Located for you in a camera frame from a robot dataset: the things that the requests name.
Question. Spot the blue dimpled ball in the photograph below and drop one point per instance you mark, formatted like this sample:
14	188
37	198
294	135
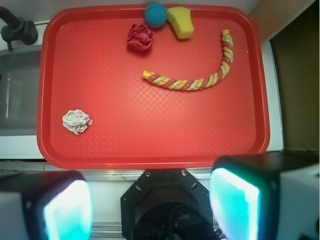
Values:
155	15

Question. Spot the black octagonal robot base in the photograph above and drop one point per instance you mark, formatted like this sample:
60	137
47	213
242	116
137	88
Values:
167	204

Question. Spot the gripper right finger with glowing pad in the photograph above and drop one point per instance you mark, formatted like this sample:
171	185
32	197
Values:
270	196

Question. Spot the crumpled red paper ball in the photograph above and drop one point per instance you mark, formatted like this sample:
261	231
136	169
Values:
140	37

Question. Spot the yellow sponge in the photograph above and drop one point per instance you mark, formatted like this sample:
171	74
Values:
181	22

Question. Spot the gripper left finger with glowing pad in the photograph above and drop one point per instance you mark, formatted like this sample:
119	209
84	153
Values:
55	205

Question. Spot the red plastic tray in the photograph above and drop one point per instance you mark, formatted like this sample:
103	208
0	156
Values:
182	104

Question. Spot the crumpled white paper ball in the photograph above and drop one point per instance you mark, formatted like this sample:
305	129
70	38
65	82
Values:
76	121

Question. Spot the metal sink basin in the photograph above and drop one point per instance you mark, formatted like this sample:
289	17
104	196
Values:
19	88

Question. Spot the black faucet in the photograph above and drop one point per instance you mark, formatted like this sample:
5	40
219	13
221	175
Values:
17	29

